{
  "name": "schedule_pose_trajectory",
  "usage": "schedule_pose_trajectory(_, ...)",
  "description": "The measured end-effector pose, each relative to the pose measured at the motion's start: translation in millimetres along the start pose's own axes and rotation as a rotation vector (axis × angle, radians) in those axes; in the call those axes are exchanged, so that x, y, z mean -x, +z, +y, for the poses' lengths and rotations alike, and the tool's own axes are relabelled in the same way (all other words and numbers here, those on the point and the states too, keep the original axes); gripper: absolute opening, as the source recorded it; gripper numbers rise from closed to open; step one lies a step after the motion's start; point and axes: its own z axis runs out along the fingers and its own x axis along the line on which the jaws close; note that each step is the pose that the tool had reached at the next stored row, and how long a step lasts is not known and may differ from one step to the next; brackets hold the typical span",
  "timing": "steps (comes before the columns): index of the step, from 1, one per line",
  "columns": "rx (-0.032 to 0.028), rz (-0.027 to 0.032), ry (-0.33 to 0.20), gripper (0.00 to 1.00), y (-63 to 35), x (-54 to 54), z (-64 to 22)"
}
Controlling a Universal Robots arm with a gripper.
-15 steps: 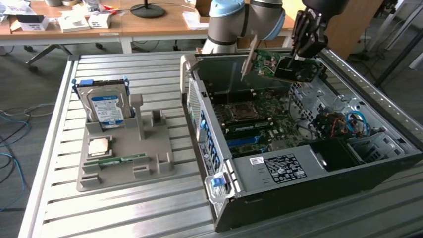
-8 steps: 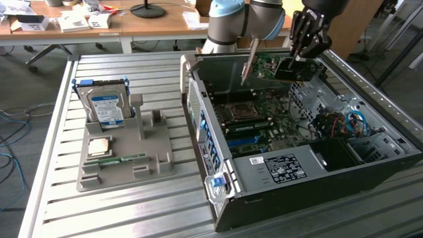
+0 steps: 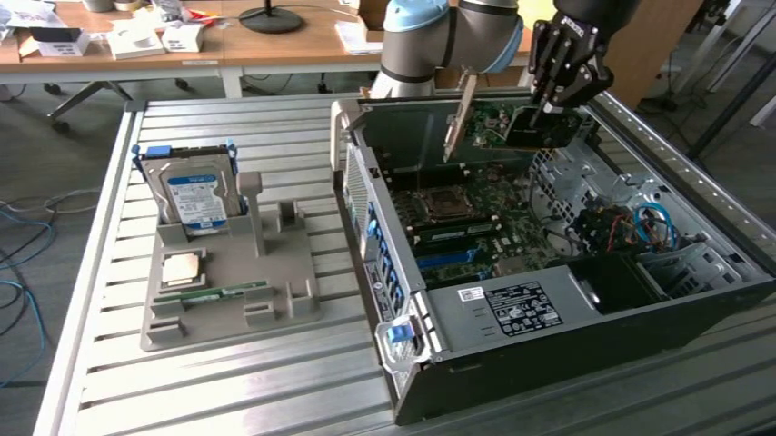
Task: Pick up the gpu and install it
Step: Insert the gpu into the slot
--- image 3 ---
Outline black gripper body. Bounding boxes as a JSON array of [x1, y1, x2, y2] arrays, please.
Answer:
[[551, 0, 644, 70]]

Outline green graphics card black fan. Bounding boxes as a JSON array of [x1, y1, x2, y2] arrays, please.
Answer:
[[441, 65, 588, 164]]

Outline wooden cabinet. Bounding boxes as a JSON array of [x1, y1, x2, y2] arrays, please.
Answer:
[[520, 0, 708, 110]]

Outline brown cardboard box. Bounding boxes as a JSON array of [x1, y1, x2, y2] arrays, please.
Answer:
[[357, 0, 390, 31]]

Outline white booklet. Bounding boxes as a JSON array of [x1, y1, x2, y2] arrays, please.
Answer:
[[336, 20, 385, 55]]

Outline CPU socket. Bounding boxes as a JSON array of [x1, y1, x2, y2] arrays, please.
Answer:
[[421, 185, 480, 223]]

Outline green motherboard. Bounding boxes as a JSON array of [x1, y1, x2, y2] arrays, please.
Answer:
[[388, 174, 572, 290]]

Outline green RAM stick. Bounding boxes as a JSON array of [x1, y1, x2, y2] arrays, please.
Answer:
[[417, 225, 496, 243], [151, 280, 272, 304]]

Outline black drive box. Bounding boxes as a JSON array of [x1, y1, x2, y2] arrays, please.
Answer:
[[567, 253, 672, 315]]

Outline silver disk bay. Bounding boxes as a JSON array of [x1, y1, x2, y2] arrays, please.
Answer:
[[636, 242, 751, 301]]

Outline wooden desk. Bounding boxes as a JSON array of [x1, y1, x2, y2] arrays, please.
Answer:
[[0, 0, 557, 133]]

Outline blue expansion slot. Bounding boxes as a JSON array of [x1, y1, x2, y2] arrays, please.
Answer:
[[416, 252, 480, 270]]

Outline black round stand base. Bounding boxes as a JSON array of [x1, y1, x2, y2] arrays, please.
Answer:
[[238, 0, 305, 34]]

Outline grey power supply unit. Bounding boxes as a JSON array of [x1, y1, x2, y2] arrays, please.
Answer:
[[424, 265, 599, 360]]

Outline small white box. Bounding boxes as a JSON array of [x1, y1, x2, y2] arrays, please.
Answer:
[[161, 25, 206, 54]]

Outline black open PC case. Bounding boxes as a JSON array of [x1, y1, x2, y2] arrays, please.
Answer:
[[330, 83, 776, 427]]

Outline blue case latch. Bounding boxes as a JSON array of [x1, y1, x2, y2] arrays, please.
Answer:
[[388, 320, 417, 344]]

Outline hard disk in blue caddy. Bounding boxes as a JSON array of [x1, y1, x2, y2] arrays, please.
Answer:
[[130, 138, 248, 237]]

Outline white box round insert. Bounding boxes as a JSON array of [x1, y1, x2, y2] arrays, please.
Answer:
[[106, 20, 166, 60]]

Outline grey parts rack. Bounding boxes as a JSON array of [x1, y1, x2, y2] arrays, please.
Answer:
[[139, 171, 322, 353]]

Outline CPU chip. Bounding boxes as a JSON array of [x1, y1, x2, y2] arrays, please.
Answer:
[[161, 252, 206, 287]]

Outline white box black lid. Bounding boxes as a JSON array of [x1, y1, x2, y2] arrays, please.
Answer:
[[30, 26, 93, 58]]

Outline blue wire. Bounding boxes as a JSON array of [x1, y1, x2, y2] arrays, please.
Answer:
[[634, 202, 680, 253]]

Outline white floor cable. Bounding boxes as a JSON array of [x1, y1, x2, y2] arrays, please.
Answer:
[[0, 188, 102, 215]]

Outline blue floor cable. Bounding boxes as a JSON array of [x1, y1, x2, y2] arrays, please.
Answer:
[[0, 279, 50, 390]]

